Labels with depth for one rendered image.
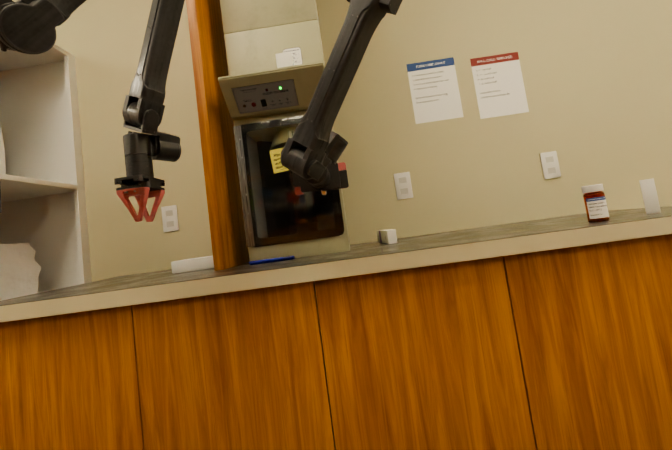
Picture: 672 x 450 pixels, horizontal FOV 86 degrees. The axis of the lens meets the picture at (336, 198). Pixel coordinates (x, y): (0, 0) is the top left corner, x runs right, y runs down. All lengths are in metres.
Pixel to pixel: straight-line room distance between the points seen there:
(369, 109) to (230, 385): 1.19
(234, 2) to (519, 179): 1.31
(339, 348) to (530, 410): 0.45
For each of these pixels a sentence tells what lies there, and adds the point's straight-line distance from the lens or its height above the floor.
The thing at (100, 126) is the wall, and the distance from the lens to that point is 2.01.
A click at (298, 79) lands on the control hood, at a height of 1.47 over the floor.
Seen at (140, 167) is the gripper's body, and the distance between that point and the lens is 0.94.
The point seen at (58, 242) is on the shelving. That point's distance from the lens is 2.05.
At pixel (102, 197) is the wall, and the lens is 1.94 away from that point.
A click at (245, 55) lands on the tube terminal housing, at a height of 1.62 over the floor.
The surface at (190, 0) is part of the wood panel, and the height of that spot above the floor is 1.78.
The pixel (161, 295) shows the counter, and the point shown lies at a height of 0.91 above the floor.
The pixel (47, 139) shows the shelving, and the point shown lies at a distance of 2.14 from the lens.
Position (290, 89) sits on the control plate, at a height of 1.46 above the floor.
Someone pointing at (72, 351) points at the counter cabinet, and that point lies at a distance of 1.15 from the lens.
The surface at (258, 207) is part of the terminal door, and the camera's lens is 1.18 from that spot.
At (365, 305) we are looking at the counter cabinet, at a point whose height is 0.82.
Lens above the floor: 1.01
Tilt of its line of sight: 5 degrees up
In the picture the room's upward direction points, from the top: 8 degrees counter-clockwise
